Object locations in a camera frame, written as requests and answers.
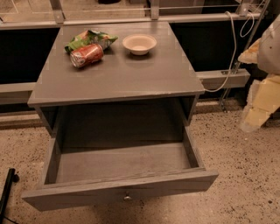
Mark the metal railing frame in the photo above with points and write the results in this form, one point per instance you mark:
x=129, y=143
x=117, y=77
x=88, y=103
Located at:
x=20, y=14

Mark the green chip bag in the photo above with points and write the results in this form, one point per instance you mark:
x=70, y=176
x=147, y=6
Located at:
x=89, y=37

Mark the white paper bowl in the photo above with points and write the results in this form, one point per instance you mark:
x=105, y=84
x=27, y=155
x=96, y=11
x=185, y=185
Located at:
x=139, y=44

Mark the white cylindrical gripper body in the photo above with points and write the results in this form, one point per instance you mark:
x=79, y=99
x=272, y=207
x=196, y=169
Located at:
x=270, y=50

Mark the silver drawer knob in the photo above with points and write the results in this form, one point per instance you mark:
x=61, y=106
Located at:
x=127, y=198

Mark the grey open top drawer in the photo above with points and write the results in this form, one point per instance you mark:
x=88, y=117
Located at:
x=98, y=153

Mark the red coke can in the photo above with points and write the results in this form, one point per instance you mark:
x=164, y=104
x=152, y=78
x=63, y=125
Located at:
x=86, y=55

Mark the grey wooden cabinet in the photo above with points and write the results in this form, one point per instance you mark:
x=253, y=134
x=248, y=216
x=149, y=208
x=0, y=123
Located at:
x=120, y=75

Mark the black pole base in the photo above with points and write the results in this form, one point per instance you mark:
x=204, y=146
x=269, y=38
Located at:
x=11, y=178

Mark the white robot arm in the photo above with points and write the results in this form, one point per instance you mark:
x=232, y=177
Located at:
x=272, y=32

